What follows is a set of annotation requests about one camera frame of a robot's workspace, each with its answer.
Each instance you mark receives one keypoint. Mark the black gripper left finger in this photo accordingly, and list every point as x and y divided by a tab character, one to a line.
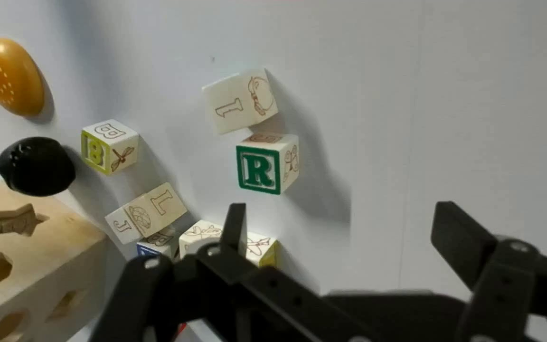
237	301

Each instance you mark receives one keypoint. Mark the wooden shape sorter box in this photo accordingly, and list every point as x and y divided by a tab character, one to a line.
51	269

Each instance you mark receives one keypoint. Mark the wooden block blue letter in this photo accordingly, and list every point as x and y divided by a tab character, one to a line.
154	246

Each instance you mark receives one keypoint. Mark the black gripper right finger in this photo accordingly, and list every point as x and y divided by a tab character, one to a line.
505	276

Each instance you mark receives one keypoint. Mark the black round toy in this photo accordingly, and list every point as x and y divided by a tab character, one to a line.
36	166

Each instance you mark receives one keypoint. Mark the wooden block yellow side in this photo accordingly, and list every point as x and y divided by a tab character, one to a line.
262	250

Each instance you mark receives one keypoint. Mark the yellow dome toy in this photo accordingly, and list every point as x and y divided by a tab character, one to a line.
21	84

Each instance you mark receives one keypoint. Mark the wooden block yellow-green B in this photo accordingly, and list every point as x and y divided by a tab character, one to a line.
108	147

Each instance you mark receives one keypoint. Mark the wooden block green R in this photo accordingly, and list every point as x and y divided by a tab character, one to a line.
268	162

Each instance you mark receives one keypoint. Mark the wooden block letter I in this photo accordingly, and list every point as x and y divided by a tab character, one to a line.
239	100

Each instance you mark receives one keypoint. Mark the long wooden block L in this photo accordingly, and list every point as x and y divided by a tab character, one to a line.
146	215

